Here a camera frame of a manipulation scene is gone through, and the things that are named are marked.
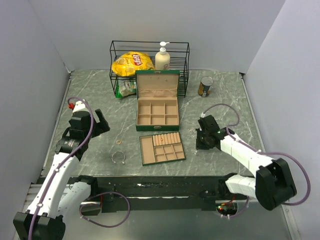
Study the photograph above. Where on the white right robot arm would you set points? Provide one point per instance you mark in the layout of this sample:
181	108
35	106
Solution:
271	182

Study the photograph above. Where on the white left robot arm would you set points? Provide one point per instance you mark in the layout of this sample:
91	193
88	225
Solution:
55	170

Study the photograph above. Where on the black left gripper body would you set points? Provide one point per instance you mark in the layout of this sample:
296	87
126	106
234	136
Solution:
98	128

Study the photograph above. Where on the cream lotion pump bottle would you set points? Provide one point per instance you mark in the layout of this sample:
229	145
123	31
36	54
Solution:
162	58

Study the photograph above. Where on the yellow food can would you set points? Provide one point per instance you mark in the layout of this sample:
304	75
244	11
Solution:
205	84

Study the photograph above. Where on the green snack bag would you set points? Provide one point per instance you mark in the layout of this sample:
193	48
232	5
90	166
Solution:
125	88

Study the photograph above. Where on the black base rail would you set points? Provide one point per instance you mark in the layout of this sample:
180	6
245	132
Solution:
129	193

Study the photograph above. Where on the green jewelry box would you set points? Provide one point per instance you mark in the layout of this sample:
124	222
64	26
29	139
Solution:
157	100

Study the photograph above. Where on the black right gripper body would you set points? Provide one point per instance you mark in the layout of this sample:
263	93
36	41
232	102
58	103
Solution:
202	142

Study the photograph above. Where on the yellow chips bag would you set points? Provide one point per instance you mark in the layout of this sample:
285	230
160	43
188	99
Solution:
130	62

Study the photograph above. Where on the green jewelry tray insert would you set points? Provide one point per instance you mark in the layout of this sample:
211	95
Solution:
161	148

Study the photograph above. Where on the black wire rack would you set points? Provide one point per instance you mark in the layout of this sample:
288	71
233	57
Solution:
179	58

